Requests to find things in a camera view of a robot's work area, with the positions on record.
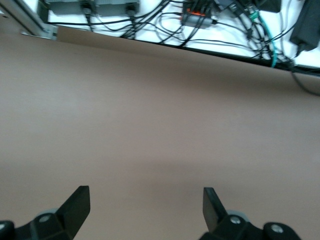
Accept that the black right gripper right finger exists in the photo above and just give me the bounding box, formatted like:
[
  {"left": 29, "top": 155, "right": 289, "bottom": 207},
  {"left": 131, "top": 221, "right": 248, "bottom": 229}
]
[{"left": 199, "top": 187, "right": 301, "bottom": 240}]

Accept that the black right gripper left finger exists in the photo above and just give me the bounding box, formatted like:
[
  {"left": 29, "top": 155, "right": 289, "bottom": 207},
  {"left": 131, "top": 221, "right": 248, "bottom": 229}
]
[{"left": 0, "top": 185, "right": 91, "bottom": 240}]

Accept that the black device with orange ports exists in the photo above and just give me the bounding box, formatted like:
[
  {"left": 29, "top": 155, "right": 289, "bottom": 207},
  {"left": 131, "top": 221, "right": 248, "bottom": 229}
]
[{"left": 180, "top": 6, "right": 219, "bottom": 29}]

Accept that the black power adapter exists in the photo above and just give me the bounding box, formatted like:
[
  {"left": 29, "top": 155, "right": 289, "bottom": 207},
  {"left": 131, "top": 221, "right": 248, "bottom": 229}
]
[{"left": 289, "top": 0, "right": 320, "bottom": 53}]

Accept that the black box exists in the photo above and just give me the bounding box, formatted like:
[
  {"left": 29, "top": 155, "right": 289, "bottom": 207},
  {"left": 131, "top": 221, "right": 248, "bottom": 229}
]
[{"left": 213, "top": 0, "right": 248, "bottom": 12}]

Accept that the grey power strip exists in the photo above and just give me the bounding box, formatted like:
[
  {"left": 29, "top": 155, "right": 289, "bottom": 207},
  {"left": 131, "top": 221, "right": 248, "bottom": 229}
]
[{"left": 48, "top": 0, "right": 141, "bottom": 16}]

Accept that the black looped cable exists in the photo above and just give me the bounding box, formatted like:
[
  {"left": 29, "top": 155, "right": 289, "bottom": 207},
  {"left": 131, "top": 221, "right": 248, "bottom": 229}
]
[{"left": 290, "top": 71, "right": 320, "bottom": 96}]

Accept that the teal cable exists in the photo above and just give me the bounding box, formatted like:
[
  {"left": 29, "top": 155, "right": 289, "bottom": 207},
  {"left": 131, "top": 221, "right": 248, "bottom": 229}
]
[{"left": 249, "top": 9, "right": 279, "bottom": 69}]

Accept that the aluminium frame post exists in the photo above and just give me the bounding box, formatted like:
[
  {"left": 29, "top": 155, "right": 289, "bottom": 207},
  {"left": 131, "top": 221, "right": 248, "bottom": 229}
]
[{"left": 0, "top": 0, "right": 60, "bottom": 41}]

